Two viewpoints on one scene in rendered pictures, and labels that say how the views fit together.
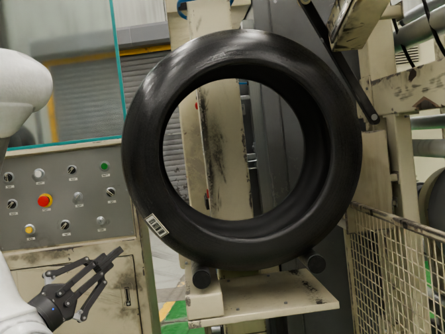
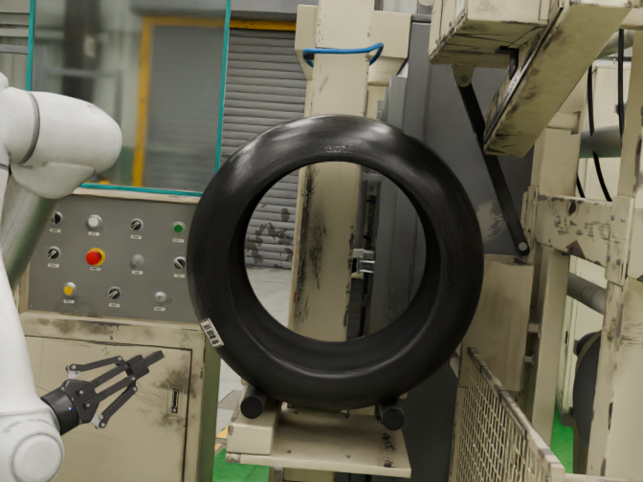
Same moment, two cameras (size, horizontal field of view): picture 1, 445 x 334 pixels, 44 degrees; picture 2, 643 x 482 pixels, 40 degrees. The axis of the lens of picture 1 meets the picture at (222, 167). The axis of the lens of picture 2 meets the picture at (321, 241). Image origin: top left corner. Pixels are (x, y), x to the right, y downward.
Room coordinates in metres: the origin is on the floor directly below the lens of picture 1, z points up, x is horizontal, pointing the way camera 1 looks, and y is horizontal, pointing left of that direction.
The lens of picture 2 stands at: (-0.38, -0.16, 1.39)
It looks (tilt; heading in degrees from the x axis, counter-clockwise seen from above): 5 degrees down; 5
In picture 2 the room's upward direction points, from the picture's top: 5 degrees clockwise
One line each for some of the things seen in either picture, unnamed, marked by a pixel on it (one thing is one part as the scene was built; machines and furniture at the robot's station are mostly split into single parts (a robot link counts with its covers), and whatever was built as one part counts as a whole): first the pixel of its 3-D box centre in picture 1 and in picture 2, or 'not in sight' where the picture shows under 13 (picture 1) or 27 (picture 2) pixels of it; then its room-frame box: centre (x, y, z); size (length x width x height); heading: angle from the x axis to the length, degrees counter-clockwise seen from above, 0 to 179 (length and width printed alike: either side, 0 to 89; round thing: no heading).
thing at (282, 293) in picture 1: (254, 293); (320, 436); (1.48, -0.05, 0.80); 0.37 x 0.36 x 0.02; 94
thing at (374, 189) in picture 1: (355, 179); (488, 318); (1.73, -0.41, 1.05); 0.20 x 0.15 x 0.30; 4
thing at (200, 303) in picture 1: (202, 287); (257, 414); (1.47, 0.09, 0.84); 0.36 x 0.09 x 0.06; 4
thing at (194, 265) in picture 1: (199, 264); (259, 385); (1.47, 0.09, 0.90); 0.35 x 0.05 x 0.05; 4
